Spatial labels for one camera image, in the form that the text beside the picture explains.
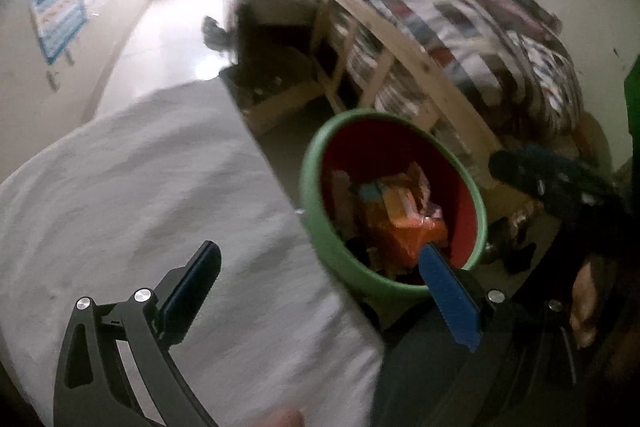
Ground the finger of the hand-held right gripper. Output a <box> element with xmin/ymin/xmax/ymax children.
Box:
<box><xmin>520</xmin><ymin>145</ymin><xmax>622</xmax><ymax>202</ymax></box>
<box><xmin>489</xmin><ymin>151</ymin><xmax>558</xmax><ymax>208</ymax></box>

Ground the orange snack wrapper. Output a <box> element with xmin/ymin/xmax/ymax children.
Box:
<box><xmin>372</xmin><ymin>187</ymin><xmax>448</xmax><ymax>278</ymax></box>

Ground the bright green object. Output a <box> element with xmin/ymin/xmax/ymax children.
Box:
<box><xmin>622</xmin><ymin>52</ymin><xmax>640</xmax><ymax>158</ymax></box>

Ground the person's left hand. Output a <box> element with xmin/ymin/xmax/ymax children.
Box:
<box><xmin>261</xmin><ymin>407</ymin><xmax>306</xmax><ymax>427</ymax></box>

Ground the white tablecloth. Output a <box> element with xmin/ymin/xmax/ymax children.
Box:
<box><xmin>0</xmin><ymin>79</ymin><xmax>386</xmax><ymax>427</ymax></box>

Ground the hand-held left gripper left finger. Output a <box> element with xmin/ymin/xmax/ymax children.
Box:
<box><xmin>52</xmin><ymin>241</ymin><xmax>222</xmax><ymax>427</ymax></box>

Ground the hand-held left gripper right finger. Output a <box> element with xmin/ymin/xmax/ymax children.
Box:
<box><xmin>419</xmin><ymin>243</ymin><xmax>591</xmax><ymax>427</ymax></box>

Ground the cardboard box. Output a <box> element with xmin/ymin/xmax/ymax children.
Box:
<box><xmin>220</xmin><ymin>52</ymin><xmax>326</xmax><ymax>135</ymax></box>

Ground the green bin with red inside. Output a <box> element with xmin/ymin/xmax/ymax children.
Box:
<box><xmin>299</xmin><ymin>108</ymin><xmax>488</xmax><ymax>300</ymax></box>

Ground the dark plaid quilt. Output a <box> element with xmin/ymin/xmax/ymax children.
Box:
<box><xmin>350</xmin><ymin>0</ymin><xmax>586</xmax><ymax>132</ymax></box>

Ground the person's right hand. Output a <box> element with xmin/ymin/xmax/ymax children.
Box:
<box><xmin>569</xmin><ymin>257</ymin><xmax>602</xmax><ymax>349</ymax></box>

